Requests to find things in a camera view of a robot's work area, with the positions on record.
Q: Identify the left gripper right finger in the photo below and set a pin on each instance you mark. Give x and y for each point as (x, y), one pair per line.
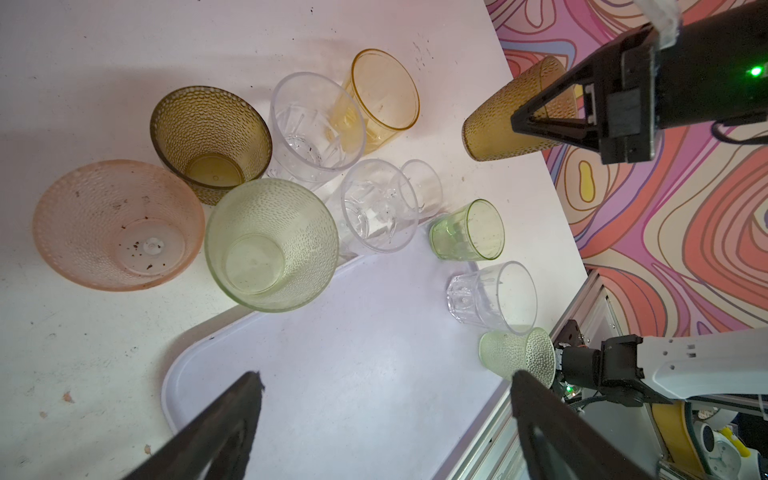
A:
(557, 443)

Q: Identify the dark amber textured cup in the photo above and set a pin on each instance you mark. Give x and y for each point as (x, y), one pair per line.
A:
(211, 138)

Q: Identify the clear faceted glass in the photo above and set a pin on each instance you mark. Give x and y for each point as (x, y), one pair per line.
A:
(502, 297)
(374, 208)

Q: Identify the small green glass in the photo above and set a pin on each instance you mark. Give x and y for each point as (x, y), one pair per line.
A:
(473, 233)

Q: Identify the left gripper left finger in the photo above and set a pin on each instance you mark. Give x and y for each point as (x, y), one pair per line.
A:
(217, 444)

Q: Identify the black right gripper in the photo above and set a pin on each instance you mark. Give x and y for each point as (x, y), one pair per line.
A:
(622, 78)

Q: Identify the olive amber textured cup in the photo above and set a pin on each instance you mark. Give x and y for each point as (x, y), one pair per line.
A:
(487, 133)

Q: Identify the tall pale green cup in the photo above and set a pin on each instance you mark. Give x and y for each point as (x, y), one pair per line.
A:
(271, 245)

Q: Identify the small clear glass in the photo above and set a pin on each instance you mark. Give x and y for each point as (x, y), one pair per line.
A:
(427, 186)

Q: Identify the yellow smooth cup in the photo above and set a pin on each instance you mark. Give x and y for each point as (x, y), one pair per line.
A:
(380, 96)

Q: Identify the pale green textured cup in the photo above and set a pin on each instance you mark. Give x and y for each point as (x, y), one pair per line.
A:
(506, 353)

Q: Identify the lavender plastic tray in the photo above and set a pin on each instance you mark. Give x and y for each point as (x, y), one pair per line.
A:
(374, 379)

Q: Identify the pink textured cup back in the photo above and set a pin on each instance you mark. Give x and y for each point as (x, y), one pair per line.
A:
(119, 226)

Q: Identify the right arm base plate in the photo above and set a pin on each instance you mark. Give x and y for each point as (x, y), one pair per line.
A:
(568, 334)

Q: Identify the clear tumbler back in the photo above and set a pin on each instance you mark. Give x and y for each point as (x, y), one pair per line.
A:
(317, 128)

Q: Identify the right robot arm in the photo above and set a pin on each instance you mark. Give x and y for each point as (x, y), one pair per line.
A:
(681, 245)

